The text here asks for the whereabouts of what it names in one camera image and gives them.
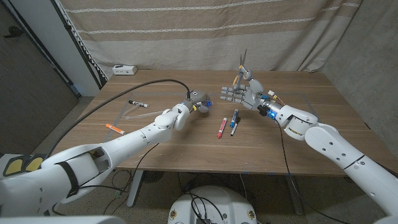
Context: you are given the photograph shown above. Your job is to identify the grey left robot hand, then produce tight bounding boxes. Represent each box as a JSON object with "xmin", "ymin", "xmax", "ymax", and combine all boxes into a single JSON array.
[{"xmin": 185, "ymin": 90, "xmax": 213, "ymax": 113}]

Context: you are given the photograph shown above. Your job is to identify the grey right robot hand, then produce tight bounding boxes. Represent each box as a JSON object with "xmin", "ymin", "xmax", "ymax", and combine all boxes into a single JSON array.
[{"xmin": 220, "ymin": 70, "xmax": 284, "ymax": 121}]

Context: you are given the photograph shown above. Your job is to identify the scissors with yellow grey handles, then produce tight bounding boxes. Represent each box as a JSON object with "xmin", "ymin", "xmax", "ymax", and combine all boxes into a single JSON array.
[{"xmin": 232, "ymin": 49, "xmax": 252, "ymax": 91}]

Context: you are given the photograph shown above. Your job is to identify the red marker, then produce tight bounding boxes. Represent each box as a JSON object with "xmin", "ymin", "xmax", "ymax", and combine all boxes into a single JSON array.
[{"xmin": 216, "ymin": 117, "xmax": 228, "ymax": 139}]

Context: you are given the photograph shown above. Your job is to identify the blue marker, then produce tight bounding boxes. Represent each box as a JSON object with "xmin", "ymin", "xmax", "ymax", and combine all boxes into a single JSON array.
[{"xmin": 229, "ymin": 108, "xmax": 239, "ymax": 129}]

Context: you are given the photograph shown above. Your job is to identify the thin white black-capped marker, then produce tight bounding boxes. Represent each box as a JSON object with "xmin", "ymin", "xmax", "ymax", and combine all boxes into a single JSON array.
[{"xmin": 230, "ymin": 116, "xmax": 241, "ymax": 137}]

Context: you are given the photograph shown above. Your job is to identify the black marker with white label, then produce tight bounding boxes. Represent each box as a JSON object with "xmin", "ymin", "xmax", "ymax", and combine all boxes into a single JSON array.
[{"xmin": 128, "ymin": 100, "xmax": 150, "ymax": 109}]

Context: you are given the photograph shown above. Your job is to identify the beige striped curtain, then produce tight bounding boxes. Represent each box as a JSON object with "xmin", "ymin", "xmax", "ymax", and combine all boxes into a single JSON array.
[{"xmin": 58, "ymin": 0, "xmax": 363, "ymax": 78}]

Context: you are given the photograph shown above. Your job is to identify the white power strip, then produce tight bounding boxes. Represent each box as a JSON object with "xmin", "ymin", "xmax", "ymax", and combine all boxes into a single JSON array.
[{"xmin": 112, "ymin": 64, "xmax": 138, "ymax": 76}]

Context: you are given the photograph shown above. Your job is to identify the orange marker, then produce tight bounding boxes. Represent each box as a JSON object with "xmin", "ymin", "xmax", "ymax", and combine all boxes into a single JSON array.
[{"xmin": 105, "ymin": 123, "xmax": 127, "ymax": 136}]

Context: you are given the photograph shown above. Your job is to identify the black ribbed round object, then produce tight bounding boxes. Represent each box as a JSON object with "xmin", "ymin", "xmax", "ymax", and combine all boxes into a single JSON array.
[{"xmin": 142, "ymin": 170, "xmax": 165, "ymax": 184}]

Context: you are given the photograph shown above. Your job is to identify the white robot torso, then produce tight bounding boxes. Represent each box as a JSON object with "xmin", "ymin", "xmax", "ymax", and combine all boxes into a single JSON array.
[{"xmin": 167, "ymin": 185, "xmax": 258, "ymax": 224}]

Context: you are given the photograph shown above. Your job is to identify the grey table leg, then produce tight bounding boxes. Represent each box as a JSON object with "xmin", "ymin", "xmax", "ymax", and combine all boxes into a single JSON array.
[{"xmin": 284, "ymin": 175, "xmax": 304, "ymax": 216}]

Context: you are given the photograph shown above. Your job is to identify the white table leg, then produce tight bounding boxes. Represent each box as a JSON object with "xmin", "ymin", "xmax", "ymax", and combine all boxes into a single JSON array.
[{"xmin": 126, "ymin": 170, "xmax": 144, "ymax": 208}]

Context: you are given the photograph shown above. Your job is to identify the yellow black pad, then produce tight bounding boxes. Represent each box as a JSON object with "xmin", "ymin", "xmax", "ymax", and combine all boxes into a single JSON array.
[
  {"xmin": 2, "ymin": 154, "xmax": 25, "ymax": 177},
  {"xmin": 24, "ymin": 152, "xmax": 48, "ymax": 172}
]

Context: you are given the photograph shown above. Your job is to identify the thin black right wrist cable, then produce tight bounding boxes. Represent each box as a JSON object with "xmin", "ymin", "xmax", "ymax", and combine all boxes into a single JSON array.
[{"xmin": 275, "ymin": 119, "xmax": 361, "ymax": 224}]

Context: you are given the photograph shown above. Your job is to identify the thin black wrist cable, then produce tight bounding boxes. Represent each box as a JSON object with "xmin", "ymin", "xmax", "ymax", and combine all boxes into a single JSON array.
[
  {"xmin": 275, "ymin": 119, "xmax": 361, "ymax": 224},
  {"xmin": 51, "ymin": 142, "xmax": 160, "ymax": 216}
]

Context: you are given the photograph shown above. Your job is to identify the thin black left wrist cable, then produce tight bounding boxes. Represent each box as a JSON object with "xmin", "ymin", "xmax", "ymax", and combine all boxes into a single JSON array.
[{"xmin": 51, "ymin": 142, "xmax": 160, "ymax": 216}]

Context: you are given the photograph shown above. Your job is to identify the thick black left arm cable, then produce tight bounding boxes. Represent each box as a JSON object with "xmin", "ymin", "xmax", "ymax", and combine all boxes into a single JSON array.
[{"xmin": 45, "ymin": 78, "xmax": 191, "ymax": 159}]

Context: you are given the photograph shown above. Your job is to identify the black metal frame bar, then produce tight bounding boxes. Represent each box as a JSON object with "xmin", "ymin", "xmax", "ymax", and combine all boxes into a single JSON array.
[{"xmin": 51, "ymin": 0, "xmax": 108, "ymax": 91}]

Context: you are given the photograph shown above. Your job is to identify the black door handle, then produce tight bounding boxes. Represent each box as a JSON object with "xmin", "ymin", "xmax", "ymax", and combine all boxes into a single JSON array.
[{"xmin": 3, "ymin": 26, "xmax": 24, "ymax": 39}]

